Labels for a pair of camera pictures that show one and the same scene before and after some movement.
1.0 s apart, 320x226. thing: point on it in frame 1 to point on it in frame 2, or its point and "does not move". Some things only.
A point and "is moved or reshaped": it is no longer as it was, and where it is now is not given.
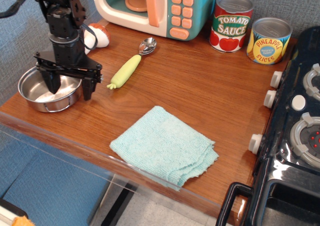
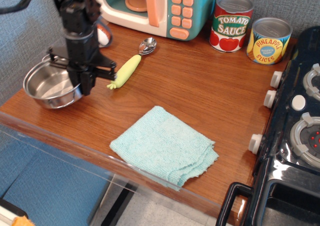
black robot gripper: x=67 y=57 to x=82 y=53
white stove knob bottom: x=254 y=143 does not move
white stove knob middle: x=269 y=98 does not move
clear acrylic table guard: x=49 y=178 does not move
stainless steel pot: x=34 y=87 is moved or reshaped
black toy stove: x=285 y=185 does not move
